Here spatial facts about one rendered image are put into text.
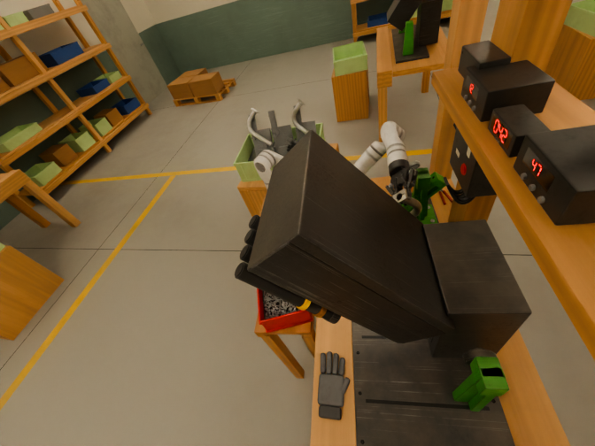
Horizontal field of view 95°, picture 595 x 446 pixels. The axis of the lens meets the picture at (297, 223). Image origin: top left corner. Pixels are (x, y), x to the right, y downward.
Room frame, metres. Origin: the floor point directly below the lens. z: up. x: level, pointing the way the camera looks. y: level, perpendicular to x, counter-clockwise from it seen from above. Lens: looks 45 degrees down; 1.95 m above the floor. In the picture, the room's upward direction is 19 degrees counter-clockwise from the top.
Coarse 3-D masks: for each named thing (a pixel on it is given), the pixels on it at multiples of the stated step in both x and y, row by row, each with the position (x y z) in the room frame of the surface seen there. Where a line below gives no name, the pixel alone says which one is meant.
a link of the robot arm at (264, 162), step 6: (258, 156) 1.23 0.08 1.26; (264, 156) 1.21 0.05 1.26; (270, 156) 1.21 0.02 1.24; (258, 162) 1.19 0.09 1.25; (264, 162) 1.18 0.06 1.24; (270, 162) 1.19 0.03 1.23; (258, 168) 1.20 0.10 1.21; (264, 168) 1.18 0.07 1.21; (270, 168) 1.18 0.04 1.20; (264, 174) 1.19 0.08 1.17; (270, 174) 1.17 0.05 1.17; (264, 180) 1.20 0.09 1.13
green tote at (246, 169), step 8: (320, 128) 1.84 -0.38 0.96; (248, 136) 2.11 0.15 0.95; (272, 136) 2.07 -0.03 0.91; (296, 136) 1.99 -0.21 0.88; (248, 144) 2.06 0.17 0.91; (240, 152) 1.90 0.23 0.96; (248, 152) 2.01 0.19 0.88; (240, 160) 1.85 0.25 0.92; (240, 168) 1.76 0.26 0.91; (248, 168) 1.73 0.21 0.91; (272, 168) 1.67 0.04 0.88; (240, 176) 1.77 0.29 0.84; (248, 176) 1.74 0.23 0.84; (256, 176) 1.72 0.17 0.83
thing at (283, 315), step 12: (264, 300) 0.68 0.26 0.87; (276, 300) 0.65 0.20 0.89; (264, 312) 0.62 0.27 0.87; (276, 312) 0.59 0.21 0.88; (288, 312) 0.58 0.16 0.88; (300, 312) 0.54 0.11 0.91; (264, 324) 0.56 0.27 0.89; (276, 324) 0.55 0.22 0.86; (288, 324) 0.55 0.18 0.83; (300, 324) 0.55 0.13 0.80
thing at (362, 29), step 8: (352, 0) 6.63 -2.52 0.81; (360, 0) 6.56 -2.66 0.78; (448, 0) 5.97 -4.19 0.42; (352, 8) 6.67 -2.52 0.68; (448, 8) 5.97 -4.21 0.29; (352, 16) 6.68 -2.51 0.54; (368, 16) 6.98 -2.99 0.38; (376, 16) 6.90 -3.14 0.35; (384, 16) 6.82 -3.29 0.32; (416, 16) 6.21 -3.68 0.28; (448, 16) 5.87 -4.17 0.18; (352, 24) 6.68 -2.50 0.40; (360, 24) 7.06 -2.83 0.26; (368, 24) 6.61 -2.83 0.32; (376, 24) 6.54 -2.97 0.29; (384, 24) 6.46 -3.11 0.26; (360, 32) 6.58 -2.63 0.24; (368, 32) 6.51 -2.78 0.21
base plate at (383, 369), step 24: (360, 336) 0.38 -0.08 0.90; (360, 360) 0.30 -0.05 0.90; (384, 360) 0.28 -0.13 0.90; (408, 360) 0.25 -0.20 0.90; (432, 360) 0.23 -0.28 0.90; (456, 360) 0.21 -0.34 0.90; (360, 384) 0.23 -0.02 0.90; (384, 384) 0.21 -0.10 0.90; (408, 384) 0.19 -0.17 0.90; (432, 384) 0.17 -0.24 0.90; (456, 384) 0.15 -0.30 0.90; (360, 408) 0.17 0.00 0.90; (384, 408) 0.15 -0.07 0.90; (408, 408) 0.13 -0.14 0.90; (432, 408) 0.11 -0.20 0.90; (456, 408) 0.10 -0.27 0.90; (360, 432) 0.12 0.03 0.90; (384, 432) 0.10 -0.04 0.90; (408, 432) 0.08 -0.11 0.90; (432, 432) 0.06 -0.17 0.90; (456, 432) 0.05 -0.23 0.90; (480, 432) 0.03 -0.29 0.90; (504, 432) 0.01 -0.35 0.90
